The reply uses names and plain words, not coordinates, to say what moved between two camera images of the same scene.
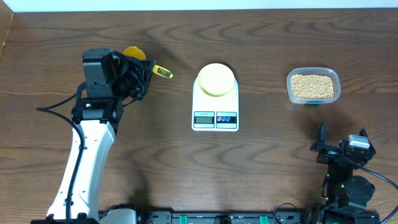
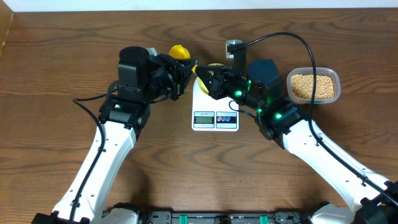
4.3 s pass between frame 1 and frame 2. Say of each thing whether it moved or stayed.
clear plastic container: stayed
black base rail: stayed
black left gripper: moved
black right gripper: moved
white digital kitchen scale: stayed
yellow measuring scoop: moved
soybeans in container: stayed
